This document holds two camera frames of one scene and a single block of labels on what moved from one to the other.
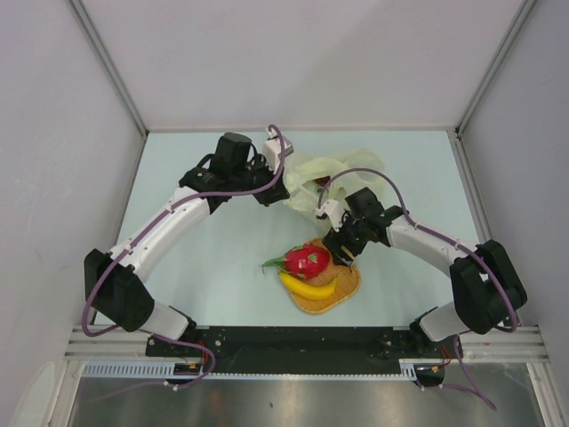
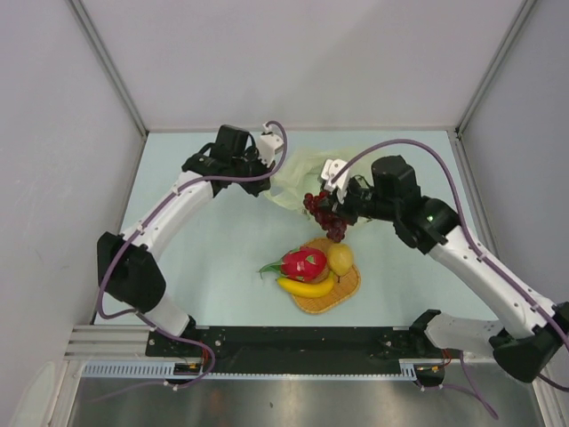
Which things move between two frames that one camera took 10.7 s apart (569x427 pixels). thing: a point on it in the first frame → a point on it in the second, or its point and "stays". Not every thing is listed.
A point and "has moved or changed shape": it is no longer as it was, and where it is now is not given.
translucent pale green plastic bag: [314, 179] has moved or changed shape
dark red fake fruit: [322, 180] → [332, 222]
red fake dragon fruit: [303, 261] stays
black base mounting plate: [293, 350] stays
